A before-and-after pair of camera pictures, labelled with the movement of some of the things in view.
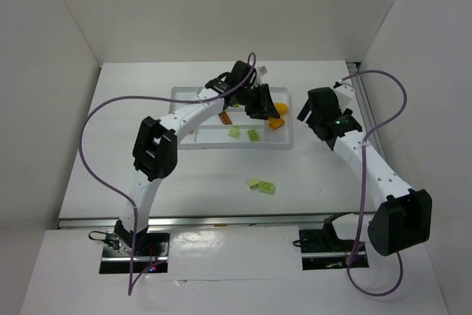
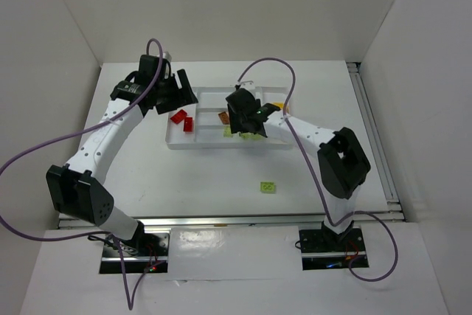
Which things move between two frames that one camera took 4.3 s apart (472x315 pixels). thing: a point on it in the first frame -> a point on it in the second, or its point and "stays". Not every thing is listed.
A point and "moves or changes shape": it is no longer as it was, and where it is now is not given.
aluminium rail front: [206, 221] stays
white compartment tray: [231, 129] stays
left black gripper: [256, 101] -> [171, 94]
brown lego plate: [225, 118] stays
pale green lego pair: [264, 187] moves or changes shape
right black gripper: [316, 119] -> [240, 119]
